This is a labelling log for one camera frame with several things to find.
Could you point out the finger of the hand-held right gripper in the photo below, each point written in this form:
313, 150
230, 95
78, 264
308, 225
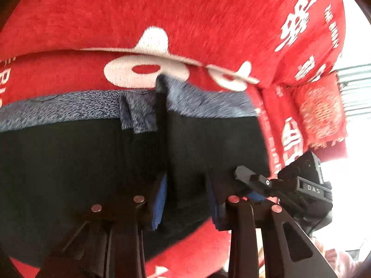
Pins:
256, 197
252, 177

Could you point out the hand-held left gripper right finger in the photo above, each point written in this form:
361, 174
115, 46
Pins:
217, 208

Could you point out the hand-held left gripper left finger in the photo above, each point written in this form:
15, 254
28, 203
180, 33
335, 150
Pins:
159, 205

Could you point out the black pants with blue trim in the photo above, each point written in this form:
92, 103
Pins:
72, 165

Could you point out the red cushion with gold pattern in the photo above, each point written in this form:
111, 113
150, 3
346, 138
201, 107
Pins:
318, 115

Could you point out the red printed sofa cover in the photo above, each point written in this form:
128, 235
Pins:
174, 17

